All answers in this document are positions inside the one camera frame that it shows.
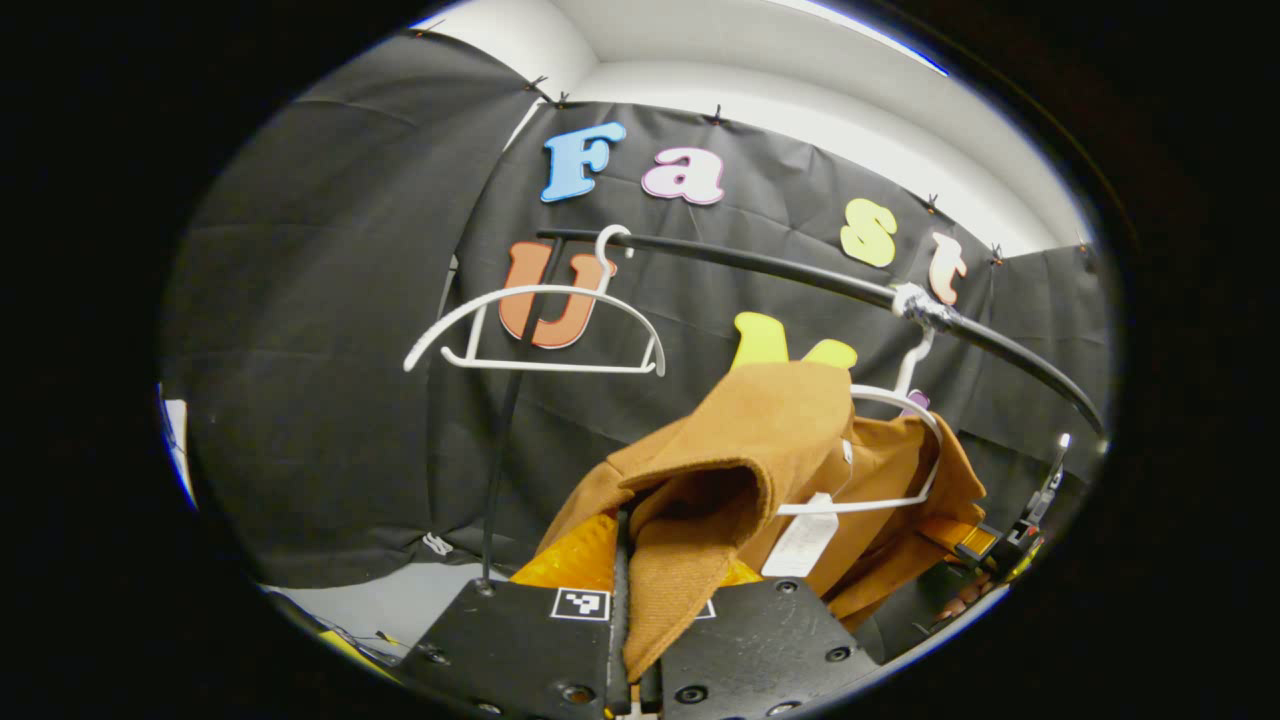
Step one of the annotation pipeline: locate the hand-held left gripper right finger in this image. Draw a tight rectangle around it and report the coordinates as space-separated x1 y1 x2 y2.
640 560 888 720

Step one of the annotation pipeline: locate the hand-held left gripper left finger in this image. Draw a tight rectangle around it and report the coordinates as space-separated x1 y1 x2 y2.
398 505 636 720

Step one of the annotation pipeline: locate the white clothes hanger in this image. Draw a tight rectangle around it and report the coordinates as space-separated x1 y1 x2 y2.
402 224 669 380
775 325 947 518

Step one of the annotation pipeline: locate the brown jacket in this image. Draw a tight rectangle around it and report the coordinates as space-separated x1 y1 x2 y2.
535 361 988 683

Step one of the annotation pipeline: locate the grey tape wrap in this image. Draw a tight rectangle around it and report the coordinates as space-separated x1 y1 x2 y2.
889 282 958 332

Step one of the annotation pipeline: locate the white panel with blue edge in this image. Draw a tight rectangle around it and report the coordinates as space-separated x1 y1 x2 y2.
158 385 198 511

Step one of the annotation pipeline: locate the small ceiling light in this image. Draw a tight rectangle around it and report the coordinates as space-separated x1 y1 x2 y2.
790 0 951 79

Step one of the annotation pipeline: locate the black clothes rail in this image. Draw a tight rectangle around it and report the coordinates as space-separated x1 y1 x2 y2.
478 227 1108 586

